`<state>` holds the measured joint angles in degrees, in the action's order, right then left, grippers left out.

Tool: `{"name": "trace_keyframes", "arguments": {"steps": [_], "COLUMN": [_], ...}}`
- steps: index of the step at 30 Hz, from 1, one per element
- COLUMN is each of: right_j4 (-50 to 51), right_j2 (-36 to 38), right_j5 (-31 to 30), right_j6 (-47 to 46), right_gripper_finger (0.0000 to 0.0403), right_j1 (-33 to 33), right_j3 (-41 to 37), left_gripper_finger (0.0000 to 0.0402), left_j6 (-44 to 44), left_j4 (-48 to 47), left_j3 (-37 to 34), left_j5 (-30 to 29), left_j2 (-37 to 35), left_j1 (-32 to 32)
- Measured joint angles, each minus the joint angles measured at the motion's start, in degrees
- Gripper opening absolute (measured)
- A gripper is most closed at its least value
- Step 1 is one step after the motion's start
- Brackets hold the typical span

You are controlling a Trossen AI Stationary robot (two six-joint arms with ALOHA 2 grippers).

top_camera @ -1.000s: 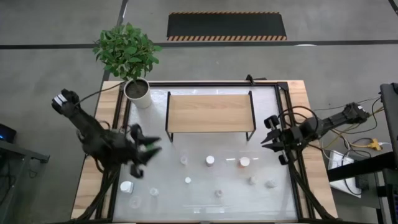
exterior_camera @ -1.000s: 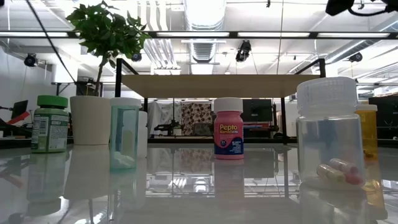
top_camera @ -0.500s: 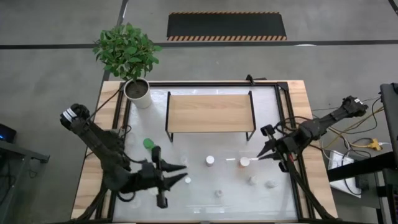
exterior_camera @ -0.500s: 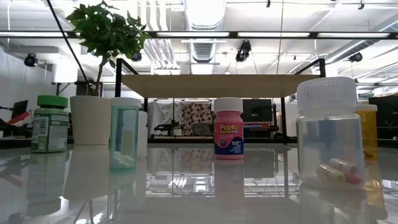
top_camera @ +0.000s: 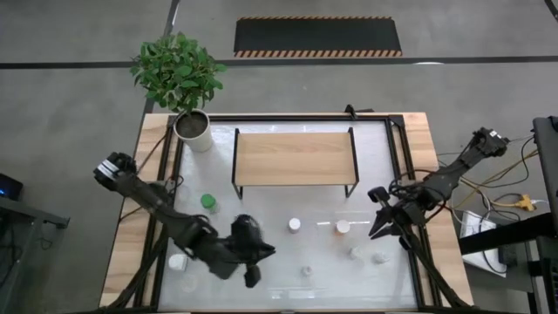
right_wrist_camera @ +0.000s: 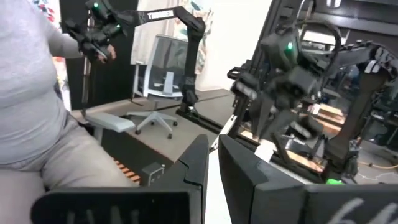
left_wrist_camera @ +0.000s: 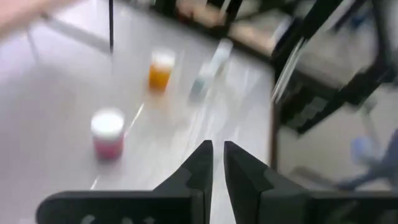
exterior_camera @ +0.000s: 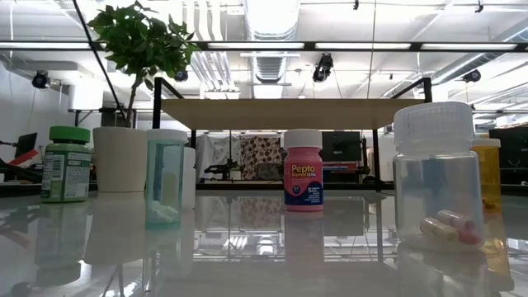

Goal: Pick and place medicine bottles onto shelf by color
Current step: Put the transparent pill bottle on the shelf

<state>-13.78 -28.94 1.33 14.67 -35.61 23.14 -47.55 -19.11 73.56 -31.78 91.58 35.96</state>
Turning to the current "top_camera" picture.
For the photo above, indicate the black desk bar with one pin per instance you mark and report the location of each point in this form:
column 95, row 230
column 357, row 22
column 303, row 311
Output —
column 501, row 237

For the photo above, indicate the orange pill bottle white cap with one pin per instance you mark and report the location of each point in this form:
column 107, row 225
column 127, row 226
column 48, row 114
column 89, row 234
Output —
column 343, row 226

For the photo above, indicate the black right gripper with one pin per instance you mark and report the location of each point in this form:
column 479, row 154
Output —
column 405, row 211

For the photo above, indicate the white melatonin bottle blue label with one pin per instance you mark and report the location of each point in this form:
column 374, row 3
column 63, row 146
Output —
column 178, row 262

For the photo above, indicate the white round plant pot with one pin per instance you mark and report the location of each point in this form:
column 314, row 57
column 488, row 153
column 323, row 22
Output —
column 198, row 140

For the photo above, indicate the green leafy plant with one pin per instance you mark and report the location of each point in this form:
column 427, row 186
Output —
column 178, row 72

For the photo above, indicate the black device with blue light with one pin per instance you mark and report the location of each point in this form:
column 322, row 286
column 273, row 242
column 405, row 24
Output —
column 11, row 185

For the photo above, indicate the white papers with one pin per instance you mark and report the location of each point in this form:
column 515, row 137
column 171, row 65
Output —
column 473, row 227

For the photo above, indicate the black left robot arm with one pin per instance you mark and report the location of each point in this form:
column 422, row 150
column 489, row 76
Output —
column 148, row 198

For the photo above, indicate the black camera clamp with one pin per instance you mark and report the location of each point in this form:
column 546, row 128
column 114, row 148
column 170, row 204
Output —
column 351, row 111

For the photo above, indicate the black floor mat hazard stripes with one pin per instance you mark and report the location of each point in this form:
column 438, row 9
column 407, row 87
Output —
column 318, row 35

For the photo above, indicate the yellow power splitter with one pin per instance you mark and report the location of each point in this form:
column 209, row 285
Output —
column 524, row 202

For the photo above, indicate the wooden shelf with black frame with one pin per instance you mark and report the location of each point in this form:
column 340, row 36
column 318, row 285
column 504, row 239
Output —
column 296, row 159

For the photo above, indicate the pink bottle with white cap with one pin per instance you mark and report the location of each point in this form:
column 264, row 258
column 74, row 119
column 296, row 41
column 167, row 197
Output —
column 294, row 224

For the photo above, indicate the green caffeine bottle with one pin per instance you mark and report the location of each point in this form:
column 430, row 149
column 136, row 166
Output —
column 208, row 201

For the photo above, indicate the black aluminium table frame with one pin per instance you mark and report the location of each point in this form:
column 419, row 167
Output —
column 305, row 118

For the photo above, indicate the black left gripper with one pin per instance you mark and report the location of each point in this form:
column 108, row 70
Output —
column 235, row 248

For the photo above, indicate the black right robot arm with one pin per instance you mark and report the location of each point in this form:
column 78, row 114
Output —
column 457, row 168

